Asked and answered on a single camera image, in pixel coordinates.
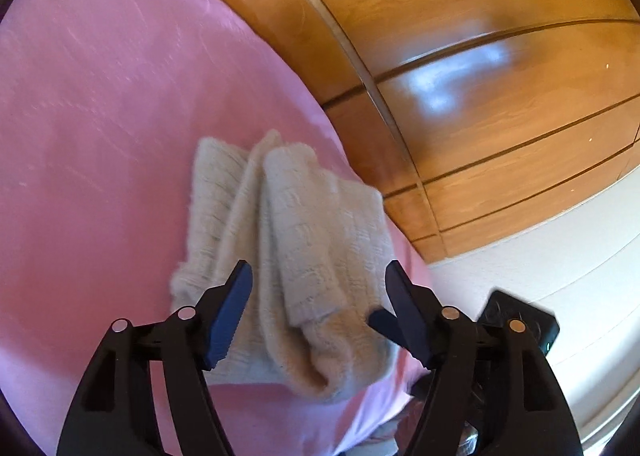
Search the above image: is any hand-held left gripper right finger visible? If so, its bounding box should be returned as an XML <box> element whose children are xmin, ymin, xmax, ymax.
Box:
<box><xmin>384</xmin><ymin>259</ymin><xmax>584</xmax><ymax>456</ymax></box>

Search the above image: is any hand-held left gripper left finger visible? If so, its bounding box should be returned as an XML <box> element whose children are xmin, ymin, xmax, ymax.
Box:
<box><xmin>57</xmin><ymin>259</ymin><xmax>253</xmax><ymax>456</ymax></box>

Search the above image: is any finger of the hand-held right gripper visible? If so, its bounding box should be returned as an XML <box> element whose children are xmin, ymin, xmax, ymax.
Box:
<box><xmin>368</xmin><ymin>307</ymin><xmax>409</xmax><ymax>346</ymax></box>

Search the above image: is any pink bed sheet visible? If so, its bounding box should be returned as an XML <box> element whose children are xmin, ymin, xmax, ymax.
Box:
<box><xmin>0</xmin><ymin>0</ymin><xmax>432</xmax><ymax>456</ymax></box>

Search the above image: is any cream knitted garment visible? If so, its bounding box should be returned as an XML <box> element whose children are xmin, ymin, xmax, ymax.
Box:
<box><xmin>169</xmin><ymin>129</ymin><xmax>437</xmax><ymax>405</ymax></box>

